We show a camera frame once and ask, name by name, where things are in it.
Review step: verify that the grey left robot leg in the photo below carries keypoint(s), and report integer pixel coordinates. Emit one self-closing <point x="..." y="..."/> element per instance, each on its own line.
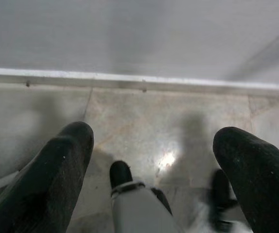
<point x="134" y="208"/>

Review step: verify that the white wall baseboard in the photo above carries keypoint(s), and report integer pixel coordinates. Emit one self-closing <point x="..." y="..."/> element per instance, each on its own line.
<point x="129" y="81"/>

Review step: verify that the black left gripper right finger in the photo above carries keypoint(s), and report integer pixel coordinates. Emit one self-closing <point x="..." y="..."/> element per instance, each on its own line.
<point x="263" y="184"/>

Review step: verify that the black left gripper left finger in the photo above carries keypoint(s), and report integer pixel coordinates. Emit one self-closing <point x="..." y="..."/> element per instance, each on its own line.
<point x="44" y="184"/>

